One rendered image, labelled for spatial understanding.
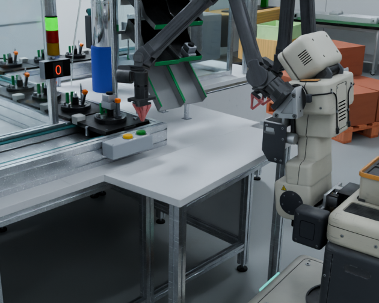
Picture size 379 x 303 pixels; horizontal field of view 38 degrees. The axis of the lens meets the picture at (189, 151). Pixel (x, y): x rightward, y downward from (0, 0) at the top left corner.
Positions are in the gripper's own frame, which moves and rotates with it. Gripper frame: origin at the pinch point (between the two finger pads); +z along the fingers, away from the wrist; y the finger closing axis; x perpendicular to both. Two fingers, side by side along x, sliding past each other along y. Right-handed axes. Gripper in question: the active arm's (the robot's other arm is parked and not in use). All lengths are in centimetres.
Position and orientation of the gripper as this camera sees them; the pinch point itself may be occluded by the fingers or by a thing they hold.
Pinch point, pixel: (142, 119)
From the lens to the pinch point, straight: 223.6
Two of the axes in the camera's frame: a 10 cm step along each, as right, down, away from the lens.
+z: 0.0, 9.4, 3.3
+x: 7.4, 2.2, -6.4
